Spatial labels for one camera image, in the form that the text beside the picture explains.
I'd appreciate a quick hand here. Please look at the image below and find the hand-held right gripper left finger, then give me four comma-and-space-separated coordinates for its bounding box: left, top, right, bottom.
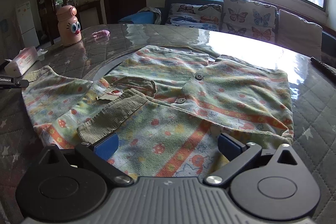
34, 132, 134, 186

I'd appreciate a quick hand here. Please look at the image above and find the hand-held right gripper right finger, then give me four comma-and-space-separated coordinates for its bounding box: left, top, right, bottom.
205, 133, 306, 186

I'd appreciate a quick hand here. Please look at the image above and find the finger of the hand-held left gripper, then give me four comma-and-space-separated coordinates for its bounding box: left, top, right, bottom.
0, 77, 29, 89

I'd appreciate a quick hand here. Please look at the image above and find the floral child's jacket corduroy collar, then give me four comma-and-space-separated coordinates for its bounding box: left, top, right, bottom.
22, 45, 295, 178

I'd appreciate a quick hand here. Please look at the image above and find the white tissue pack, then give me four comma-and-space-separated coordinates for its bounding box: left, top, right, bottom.
4, 46, 48, 76

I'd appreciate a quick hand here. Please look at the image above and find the white refrigerator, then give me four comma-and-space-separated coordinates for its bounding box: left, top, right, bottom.
15, 1, 40, 48

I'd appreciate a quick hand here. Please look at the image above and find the pink cartoon-eyed bottle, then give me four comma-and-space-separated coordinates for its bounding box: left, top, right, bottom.
56, 5, 83, 47

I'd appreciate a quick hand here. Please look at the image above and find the small pink toy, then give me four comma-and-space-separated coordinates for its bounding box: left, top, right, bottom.
92, 29, 111, 39

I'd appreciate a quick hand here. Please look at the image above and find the black pen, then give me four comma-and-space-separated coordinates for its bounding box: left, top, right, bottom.
310, 56, 336, 77

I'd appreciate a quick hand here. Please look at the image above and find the upright butterfly print cushion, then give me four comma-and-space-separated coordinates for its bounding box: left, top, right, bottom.
222, 0, 278, 44

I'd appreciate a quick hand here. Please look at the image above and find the blue cushion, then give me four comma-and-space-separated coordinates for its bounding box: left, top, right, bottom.
118, 13, 156, 25

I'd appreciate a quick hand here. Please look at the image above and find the beige cushion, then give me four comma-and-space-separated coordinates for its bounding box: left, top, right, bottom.
276, 9, 323, 57

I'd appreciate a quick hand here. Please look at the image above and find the flat butterfly print cushion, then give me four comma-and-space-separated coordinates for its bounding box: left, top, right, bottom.
166, 3, 224, 32

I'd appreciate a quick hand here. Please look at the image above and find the grey crumpled cloth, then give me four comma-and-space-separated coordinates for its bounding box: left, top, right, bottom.
138, 6, 162, 25

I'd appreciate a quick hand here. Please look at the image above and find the dark blue sofa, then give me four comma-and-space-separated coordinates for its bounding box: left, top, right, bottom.
118, 0, 336, 57

